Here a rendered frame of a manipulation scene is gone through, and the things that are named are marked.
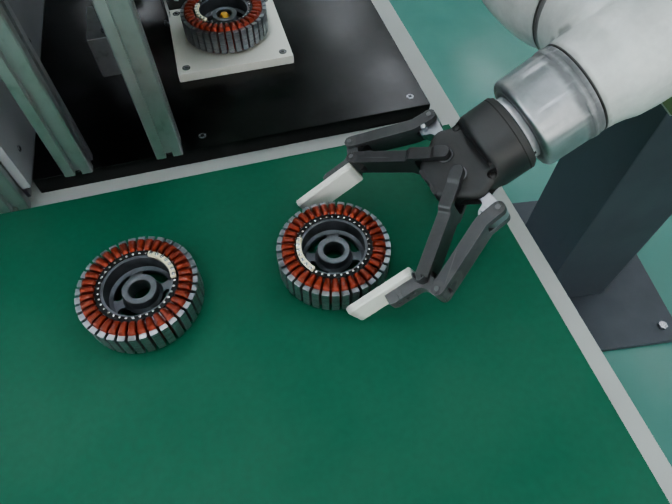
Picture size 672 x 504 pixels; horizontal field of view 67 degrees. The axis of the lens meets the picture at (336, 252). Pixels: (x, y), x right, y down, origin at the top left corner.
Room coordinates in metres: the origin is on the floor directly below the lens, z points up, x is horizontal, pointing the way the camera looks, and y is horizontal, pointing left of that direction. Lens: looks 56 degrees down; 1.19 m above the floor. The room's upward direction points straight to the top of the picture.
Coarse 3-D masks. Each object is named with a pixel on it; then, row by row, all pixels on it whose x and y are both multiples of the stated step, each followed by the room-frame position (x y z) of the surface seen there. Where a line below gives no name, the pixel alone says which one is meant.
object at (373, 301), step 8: (400, 272) 0.24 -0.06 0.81; (408, 272) 0.23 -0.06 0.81; (392, 280) 0.23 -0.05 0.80; (400, 280) 0.23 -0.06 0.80; (376, 288) 0.23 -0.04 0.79; (384, 288) 0.23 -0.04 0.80; (392, 288) 0.23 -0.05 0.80; (368, 296) 0.22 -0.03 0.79; (376, 296) 0.22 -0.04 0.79; (384, 296) 0.22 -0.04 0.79; (352, 304) 0.22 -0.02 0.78; (360, 304) 0.22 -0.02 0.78; (368, 304) 0.22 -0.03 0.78; (376, 304) 0.22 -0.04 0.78; (384, 304) 0.22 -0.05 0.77; (352, 312) 0.21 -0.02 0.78; (360, 312) 0.21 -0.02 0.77; (368, 312) 0.22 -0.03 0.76
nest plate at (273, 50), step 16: (272, 0) 0.71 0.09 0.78; (176, 16) 0.67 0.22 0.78; (272, 16) 0.67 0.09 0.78; (176, 32) 0.63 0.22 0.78; (272, 32) 0.63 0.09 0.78; (176, 48) 0.60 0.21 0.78; (192, 48) 0.60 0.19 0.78; (256, 48) 0.60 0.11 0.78; (272, 48) 0.60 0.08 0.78; (288, 48) 0.60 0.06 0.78; (176, 64) 0.57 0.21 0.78; (192, 64) 0.56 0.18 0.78; (208, 64) 0.56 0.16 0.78; (224, 64) 0.56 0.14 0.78; (240, 64) 0.57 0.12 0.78; (256, 64) 0.57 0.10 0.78; (272, 64) 0.58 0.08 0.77; (192, 80) 0.55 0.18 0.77
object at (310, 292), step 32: (288, 224) 0.31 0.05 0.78; (320, 224) 0.31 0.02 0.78; (352, 224) 0.31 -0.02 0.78; (288, 256) 0.27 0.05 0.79; (320, 256) 0.27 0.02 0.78; (352, 256) 0.28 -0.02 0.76; (384, 256) 0.27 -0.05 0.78; (288, 288) 0.25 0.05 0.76; (320, 288) 0.23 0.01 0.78; (352, 288) 0.23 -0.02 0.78
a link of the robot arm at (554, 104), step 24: (552, 48) 0.38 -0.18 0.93; (528, 72) 0.36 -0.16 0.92; (552, 72) 0.35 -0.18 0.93; (576, 72) 0.34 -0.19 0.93; (504, 96) 0.36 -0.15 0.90; (528, 96) 0.34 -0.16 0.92; (552, 96) 0.33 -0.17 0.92; (576, 96) 0.33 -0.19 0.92; (528, 120) 0.32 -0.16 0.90; (552, 120) 0.32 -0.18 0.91; (576, 120) 0.32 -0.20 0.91; (600, 120) 0.32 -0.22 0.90; (552, 144) 0.31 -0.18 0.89; (576, 144) 0.32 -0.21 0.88
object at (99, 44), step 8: (88, 8) 0.62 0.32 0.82; (88, 16) 0.60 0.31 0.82; (96, 16) 0.60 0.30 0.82; (88, 24) 0.59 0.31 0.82; (96, 24) 0.59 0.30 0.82; (88, 32) 0.57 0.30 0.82; (96, 32) 0.57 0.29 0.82; (88, 40) 0.55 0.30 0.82; (96, 40) 0.56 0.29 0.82; (104, 40) 0.56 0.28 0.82; (96, 48) 0.56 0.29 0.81; (104, 48) 0.56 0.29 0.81; (96, 56) 0.55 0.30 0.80; (104, 56) 0.56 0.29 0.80; (112, 56) 0.56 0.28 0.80; (104, 64) 0.56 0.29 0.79; (112, 64) 0.56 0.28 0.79; (104, 72) 0.56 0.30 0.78; (112, 72) 0.56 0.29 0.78; (120, 72) 0.56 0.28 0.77
